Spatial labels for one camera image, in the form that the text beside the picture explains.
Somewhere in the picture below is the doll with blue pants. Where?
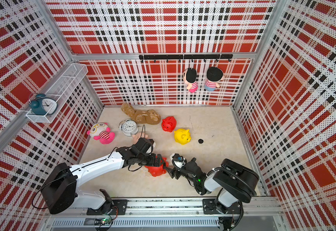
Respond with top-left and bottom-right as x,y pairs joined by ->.
204,66 -> 223,91

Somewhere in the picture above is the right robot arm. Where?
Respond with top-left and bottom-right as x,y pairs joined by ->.
164,154 -> 259,214

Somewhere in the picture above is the yellow piggy bank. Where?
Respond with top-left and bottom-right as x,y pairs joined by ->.
174,129 -> 191,145

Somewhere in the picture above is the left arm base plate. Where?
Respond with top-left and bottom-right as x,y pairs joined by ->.
87,199 -> 128,216

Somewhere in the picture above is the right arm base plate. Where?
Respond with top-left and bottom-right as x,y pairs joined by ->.
202,198 -> 241,215

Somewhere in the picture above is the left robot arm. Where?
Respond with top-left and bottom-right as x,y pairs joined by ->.
40,138 -> 166,215

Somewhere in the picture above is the aluminium front rail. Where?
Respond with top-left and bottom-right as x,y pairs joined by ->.
40,197 -> 288,231

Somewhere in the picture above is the pink piggy bank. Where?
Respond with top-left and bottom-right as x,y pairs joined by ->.
132,132 -> 150,144

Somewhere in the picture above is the teal alarm clock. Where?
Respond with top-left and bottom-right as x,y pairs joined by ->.
29,93 -> 58,116

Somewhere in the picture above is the green circuit board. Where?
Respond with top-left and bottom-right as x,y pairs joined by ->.
94,218 -> 112,227

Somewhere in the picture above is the brown plush dog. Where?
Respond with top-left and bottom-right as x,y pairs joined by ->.
121,103 -> 161,125

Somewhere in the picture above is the pink owl plush toy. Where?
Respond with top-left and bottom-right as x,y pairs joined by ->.
87,123 -> 115,144

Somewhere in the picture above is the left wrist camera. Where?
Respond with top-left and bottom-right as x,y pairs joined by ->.
135,137 -> 155,154

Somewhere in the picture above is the black hook rail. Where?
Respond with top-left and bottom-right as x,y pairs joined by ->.
139,54 -> 234,62

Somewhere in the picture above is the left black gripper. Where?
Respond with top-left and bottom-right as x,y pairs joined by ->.
137,153 -> 164,167

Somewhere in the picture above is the doll with pink shirt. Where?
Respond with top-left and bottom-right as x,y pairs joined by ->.
183,68 -> 198,93

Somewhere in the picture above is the red piggy bank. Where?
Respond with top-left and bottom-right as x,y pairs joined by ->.
161,116 -> 177,132
145,165 -> 167,177

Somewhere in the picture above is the silver alarm clock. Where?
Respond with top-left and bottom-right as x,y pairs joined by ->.
119,119 -> 139,137

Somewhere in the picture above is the white wire shelf basket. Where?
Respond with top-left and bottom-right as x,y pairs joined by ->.
26,63 -> 88,124

